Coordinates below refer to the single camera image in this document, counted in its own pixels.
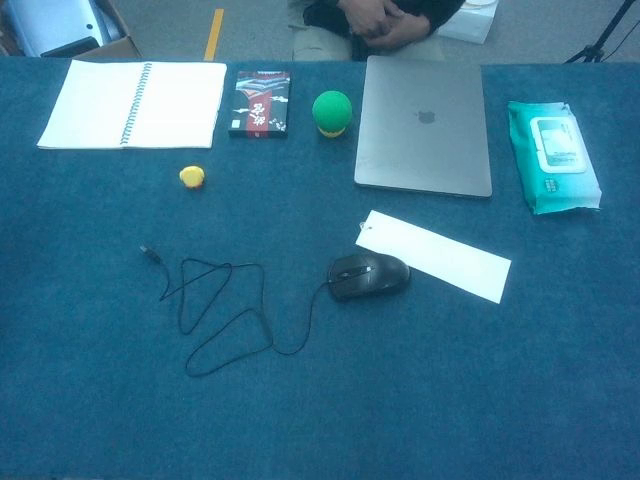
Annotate black computer mouse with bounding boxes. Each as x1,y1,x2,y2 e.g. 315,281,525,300
327,252,412,303

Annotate blue table cloth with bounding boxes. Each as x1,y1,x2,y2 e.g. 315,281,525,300
0,54,640,480

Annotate white paper strip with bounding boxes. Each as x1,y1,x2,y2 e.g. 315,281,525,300
355,209,513,305

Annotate green ball on yellow base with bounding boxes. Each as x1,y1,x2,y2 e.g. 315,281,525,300
311,90,354,139

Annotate small yellow toy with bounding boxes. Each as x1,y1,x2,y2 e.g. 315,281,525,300
178,165,207,190

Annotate black and red box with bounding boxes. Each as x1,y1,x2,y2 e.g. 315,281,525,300
227,70,292,140

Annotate grey closed laptop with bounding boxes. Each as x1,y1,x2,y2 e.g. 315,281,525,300
353,54,494,199

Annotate seated person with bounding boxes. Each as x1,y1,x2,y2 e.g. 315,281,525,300
291,0,469,63

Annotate white spiral notebook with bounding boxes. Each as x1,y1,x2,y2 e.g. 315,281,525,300
36,59,229,151

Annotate yellow floor tape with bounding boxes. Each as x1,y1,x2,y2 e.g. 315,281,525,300
203,8,226,62

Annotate teal wet wipes pack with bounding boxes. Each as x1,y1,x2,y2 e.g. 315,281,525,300
507,100,603,217

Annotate cardboard box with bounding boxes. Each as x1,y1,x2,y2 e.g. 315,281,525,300
0,0,144,60

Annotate black tripod legs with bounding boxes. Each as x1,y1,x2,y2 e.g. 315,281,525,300
563,0,640,65

